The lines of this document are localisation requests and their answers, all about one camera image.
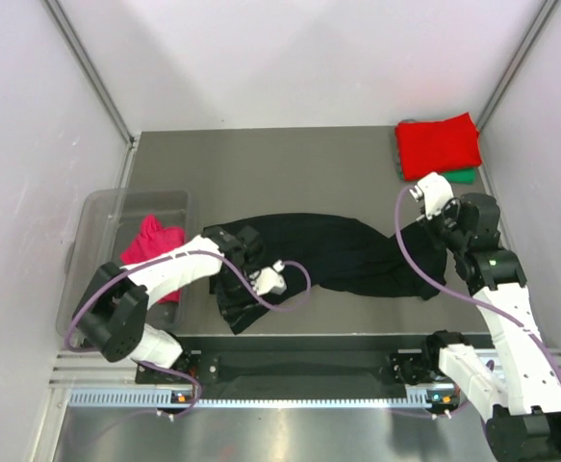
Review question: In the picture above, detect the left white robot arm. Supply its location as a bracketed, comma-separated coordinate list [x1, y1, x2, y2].
[64, 226, 264, 382]

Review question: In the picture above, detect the black t shirt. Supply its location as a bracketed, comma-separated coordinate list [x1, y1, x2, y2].
[209, 213, 447, 335]

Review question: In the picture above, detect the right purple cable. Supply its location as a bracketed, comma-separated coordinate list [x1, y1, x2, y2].
[394, 187, 561, 462]

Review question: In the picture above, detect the magenta t shirt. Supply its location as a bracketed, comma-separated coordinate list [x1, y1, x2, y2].
[119, 214, 188, 305]

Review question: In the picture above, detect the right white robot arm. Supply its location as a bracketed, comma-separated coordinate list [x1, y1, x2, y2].
[421, 192, 561, 461]

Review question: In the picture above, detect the slotted grey cable duct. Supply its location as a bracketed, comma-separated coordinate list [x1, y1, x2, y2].
[67, 382, 459, 410]

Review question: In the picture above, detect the folded green t shirt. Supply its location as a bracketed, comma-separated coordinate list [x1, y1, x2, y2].
[442, 167, 476, 185]

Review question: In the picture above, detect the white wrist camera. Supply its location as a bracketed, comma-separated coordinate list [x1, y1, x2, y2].
[247, 260, 287, 296]
[409, 172, 454, 220]

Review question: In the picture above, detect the clear plastic bin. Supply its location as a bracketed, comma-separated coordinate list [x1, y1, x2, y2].
[56, 189, 196, 336]

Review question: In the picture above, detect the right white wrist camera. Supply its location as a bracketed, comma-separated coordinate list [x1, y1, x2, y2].
[409, 172, 454, 220]

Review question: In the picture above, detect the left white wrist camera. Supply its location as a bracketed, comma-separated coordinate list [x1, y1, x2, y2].
[247, 260, 287, 296]

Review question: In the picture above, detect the folded red t shirt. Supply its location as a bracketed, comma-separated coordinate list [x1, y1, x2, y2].
[394, 113, 482, 181]

